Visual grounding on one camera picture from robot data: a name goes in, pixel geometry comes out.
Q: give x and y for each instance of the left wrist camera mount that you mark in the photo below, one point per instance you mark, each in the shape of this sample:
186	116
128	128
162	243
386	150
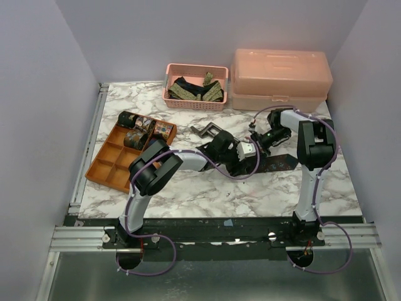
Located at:
245	150

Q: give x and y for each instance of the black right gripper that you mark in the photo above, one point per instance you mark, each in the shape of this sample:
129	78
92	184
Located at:
259	140

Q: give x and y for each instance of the olive green patterned tie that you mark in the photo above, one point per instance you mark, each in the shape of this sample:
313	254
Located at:
194	92

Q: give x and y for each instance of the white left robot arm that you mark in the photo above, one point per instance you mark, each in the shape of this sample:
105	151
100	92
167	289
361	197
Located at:
155	167

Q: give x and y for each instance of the black tie in basket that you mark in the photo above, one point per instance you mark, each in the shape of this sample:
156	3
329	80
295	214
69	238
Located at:
188	84

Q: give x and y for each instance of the orange wooden divided tray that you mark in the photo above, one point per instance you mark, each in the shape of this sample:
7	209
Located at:
110	166

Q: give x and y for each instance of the dark green rolled tie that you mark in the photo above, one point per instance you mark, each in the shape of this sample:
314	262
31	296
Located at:
126	120

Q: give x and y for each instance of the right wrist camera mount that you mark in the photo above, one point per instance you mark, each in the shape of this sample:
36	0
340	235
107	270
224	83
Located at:
254	128

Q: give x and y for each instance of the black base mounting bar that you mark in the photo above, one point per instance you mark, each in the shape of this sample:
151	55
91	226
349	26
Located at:
197	239

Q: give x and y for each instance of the gold floral rolled tie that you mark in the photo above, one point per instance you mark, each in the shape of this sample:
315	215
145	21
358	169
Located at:
135	139

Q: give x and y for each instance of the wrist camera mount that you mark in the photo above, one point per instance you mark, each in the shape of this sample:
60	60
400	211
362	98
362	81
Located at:
245	150
254	128

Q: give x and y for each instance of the dark brown blue floral tie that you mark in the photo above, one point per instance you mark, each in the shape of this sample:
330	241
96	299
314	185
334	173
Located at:
284	162

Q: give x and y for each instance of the colourful patterned rolled tie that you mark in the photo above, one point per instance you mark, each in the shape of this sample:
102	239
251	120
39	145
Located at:
163	129

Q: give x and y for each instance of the pink plastic storage box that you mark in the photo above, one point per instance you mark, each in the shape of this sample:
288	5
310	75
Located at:
263	78

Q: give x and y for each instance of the pink plastic basket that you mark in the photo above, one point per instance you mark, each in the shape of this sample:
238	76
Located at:
198	87

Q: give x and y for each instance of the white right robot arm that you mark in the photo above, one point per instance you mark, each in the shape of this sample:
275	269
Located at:
317	149

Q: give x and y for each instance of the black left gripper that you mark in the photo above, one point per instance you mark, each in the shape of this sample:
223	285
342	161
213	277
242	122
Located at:
234	169

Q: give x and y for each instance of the grey floral rolled tie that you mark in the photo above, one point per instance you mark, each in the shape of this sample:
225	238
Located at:
144	124

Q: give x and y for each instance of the dark metal crank handle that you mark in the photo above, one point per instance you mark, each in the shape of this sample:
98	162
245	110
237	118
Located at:
210	130

